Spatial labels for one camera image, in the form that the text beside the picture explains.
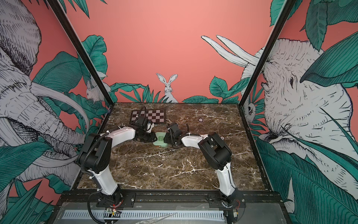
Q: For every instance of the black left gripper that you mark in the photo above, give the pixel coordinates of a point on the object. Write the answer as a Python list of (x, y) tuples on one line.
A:
[(152, 139)]

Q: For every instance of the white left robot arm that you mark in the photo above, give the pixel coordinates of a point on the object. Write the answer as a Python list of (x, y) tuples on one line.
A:
[(95, 155)]

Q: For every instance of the white slotted cable duct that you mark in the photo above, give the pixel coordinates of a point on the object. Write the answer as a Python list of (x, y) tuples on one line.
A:
[(147, 214)]

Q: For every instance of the black right frame post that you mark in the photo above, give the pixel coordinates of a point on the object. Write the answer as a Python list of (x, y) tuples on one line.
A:
[(283, 16)]

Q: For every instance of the black left frame post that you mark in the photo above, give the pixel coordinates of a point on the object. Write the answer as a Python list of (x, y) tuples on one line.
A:
[(72, 35)]

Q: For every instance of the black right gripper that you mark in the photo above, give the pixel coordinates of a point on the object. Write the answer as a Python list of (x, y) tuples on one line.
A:
[(166, 137)]

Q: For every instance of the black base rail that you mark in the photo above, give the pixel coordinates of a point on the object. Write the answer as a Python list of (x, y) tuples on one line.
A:
[(132, 197)]

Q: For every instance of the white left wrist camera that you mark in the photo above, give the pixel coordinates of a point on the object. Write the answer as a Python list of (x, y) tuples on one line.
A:
[(150, 126)]

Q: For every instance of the black frame post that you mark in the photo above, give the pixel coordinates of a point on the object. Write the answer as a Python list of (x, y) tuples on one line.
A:
[(72, 35), (283, 16)]

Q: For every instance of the maroon checkered chess board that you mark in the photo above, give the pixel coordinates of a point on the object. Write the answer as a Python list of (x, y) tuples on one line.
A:
[(156, 116)]

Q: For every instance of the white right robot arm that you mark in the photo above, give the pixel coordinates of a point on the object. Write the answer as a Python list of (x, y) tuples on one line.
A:
[(215, 150)]

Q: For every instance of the green nail clipper case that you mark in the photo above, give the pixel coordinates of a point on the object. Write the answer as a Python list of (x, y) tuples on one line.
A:
[(160, 139)]

